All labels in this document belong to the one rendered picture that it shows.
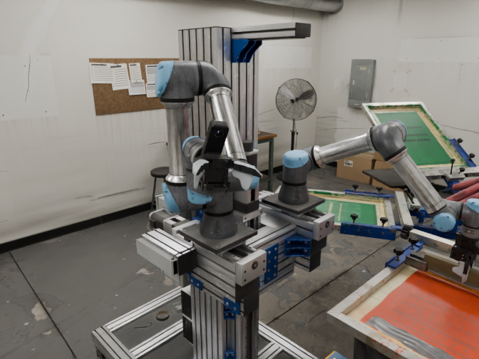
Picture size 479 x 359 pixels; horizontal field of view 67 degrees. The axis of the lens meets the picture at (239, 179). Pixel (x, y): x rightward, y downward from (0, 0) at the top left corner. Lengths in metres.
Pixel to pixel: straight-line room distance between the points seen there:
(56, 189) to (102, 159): 0.59
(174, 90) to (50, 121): 3.18
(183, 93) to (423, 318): 1.23
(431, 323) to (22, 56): 3.93
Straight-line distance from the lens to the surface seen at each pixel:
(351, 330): 1.49
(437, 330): 1.63
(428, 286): 1.88
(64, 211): 4.59
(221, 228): 1.40
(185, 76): 1.24
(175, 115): 1.27
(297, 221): 1.75
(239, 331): 1.97
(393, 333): 1.54
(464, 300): 1.85
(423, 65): 6.21
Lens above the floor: 1.91
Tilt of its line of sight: 18 degrees down
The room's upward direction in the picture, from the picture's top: straight up
